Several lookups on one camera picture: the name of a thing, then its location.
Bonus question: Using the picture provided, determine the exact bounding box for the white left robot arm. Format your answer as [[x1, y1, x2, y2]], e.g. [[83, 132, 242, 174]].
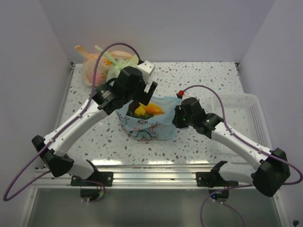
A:
[[32, 62, 157, 186]]

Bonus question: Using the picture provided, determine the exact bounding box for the aluminium table edge rail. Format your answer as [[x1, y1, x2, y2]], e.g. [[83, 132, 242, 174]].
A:
[[49, 62, 77, 133]]

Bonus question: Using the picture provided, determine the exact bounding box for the blue printed plastic bag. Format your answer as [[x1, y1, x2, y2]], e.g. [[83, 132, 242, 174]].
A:
[[116, 96, 181, 141]]

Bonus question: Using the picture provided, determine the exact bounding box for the yellow toy pear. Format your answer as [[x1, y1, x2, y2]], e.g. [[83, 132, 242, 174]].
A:
[[134, 105, 146, 118]]

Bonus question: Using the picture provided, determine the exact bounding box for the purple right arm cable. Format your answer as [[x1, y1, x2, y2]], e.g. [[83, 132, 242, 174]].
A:
[[182, 85, 297, 227]]

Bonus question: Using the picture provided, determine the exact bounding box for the clear plastic basket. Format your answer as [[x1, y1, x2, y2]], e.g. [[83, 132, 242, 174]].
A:
[[219, 93, 272, 148]]

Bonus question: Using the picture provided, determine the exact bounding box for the toy pineapple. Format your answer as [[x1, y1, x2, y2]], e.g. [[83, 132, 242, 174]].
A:
[[140, 103, 165, 119]]

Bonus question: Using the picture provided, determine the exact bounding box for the aluminium front mounting rail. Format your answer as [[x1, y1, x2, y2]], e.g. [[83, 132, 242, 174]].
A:
[[33, 163, 280, 190]]

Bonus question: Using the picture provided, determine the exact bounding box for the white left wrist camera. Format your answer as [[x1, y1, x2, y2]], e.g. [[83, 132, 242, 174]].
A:
[[136, 61, 155, 83]]

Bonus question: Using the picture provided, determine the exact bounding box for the orange knotted plastic bag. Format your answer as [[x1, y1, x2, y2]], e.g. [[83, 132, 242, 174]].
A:
[[75, 45, 132, 87]]

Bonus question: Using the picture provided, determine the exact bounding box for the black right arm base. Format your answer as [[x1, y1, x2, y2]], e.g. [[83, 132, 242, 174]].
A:
[[196, 161, 239, 194]]

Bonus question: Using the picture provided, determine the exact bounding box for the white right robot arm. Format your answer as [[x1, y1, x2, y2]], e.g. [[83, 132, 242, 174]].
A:
[[172, 97, 290, 197]]

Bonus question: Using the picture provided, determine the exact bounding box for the green knotted plastic bag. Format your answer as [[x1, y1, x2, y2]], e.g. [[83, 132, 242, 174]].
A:
[[102, 51, 139, 81]]

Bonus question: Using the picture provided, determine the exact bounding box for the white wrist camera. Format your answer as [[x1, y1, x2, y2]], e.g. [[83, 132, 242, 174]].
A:
[[176, 90, 188, 100], [136, 61, 155, 83]]

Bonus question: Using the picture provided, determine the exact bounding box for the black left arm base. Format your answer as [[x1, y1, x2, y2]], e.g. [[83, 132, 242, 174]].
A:
[[71, 172, 114, 203]]

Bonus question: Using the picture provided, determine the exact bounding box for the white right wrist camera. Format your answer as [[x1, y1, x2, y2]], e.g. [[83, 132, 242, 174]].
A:
[[176, 90, 188, 100]]

